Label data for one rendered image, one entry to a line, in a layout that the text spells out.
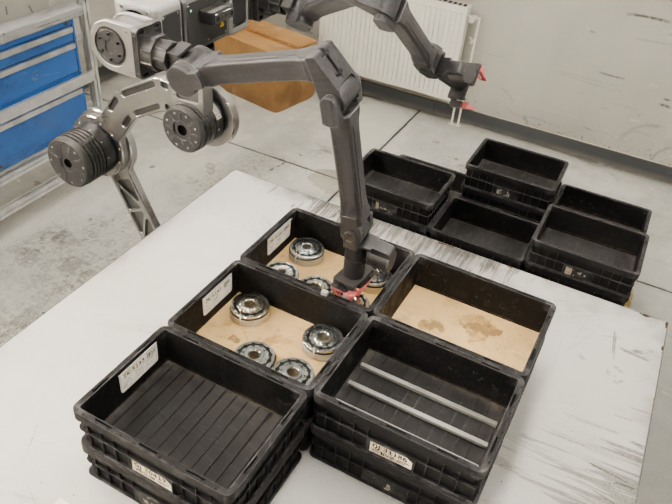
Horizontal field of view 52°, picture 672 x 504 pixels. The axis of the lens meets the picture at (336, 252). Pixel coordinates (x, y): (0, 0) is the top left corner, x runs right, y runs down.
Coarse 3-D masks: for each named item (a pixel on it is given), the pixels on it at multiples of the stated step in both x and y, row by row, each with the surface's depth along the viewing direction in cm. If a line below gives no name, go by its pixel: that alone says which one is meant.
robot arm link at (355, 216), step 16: (320, 112) 138; (336, 112) 136; (352, 112) 141; (336, 128) 143; (352, 128) 143; (336, 144) 147; (352, 144) 145; (336, 160) 150; (352, 160) 148; (352, 176) 151; (352, 192) 155; (352, 208) 158; (368, 208) 162; (352, 224) 161; (368, 224) 166
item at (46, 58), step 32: (64, 32) 321; (0, 64) 297; (32, 64) 311; (64, 64) 330; (0, 96) 303; (64, 96) 335; (0, 128) 307; (32, 128) 325; (64, 128) 343; (0, 160) 314
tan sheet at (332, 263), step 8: (288, 248) 205; (280, 256) 201; (288, 256) 202; (328, 256) 203; (336, 256) 203; (320, 264) 200; (328, 264) 200; (336, 264) 200; (304, 272) 196; (312, 272) 197; (320, 272) 197; (328, 272) 197; (336, 272) 198; (368, 296) 190; (376, 296) 191
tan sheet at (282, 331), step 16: (224, 320) 178; (272, 320) 180; (288, 320) 180; (304, 320) 181; (208, 336) 173; (224, 336) 174; (240, 336) 174; (256, 336) 175; (272, 336) 175; (288, 336) 176; (288, 352) 171; (320, 368) 168
